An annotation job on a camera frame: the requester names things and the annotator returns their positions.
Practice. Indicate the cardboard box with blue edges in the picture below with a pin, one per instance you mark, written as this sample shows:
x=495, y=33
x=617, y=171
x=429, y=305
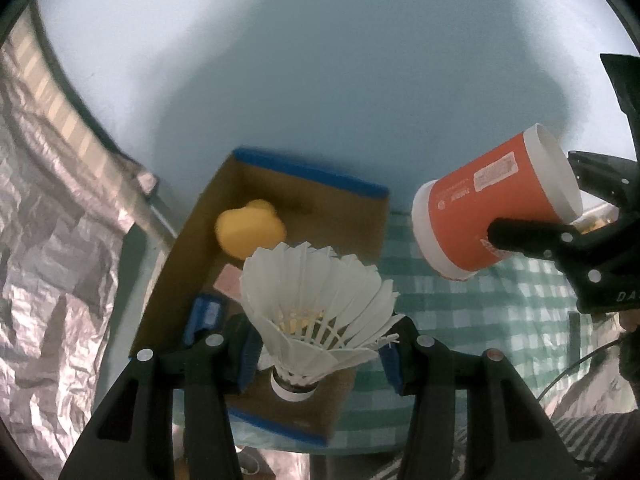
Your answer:
x=320, y=220

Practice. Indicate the blue tissue packet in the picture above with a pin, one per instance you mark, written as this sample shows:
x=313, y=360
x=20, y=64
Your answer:
x=205, y=315

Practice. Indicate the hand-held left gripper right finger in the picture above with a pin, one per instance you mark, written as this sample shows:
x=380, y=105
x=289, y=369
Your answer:
x=392, y=365

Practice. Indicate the orange paper cup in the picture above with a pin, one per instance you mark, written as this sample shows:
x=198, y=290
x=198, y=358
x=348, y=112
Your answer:
x=480, y=195

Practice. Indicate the green checked tablecloth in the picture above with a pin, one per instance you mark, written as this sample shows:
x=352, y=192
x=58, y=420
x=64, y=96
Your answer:
x=400, y=280

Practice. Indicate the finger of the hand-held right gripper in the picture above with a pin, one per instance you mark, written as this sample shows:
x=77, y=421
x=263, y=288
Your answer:
x=530, y=237
x=600, y=175

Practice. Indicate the green striped cloth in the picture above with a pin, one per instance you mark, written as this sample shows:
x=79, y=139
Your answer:
x=590, y=440

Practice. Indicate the white feather shuttlecock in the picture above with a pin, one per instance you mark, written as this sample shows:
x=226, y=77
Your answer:
x=310, y=290

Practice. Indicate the yellow mushroom-shaped toy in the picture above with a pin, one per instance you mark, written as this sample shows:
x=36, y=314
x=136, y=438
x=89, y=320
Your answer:
x=250, y=230

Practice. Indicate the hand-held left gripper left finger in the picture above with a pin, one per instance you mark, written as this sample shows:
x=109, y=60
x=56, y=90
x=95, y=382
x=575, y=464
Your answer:
x=249, y=360

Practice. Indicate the silver foil sheet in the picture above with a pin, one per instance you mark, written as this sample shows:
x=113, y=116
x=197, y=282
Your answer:
x=60, y=260

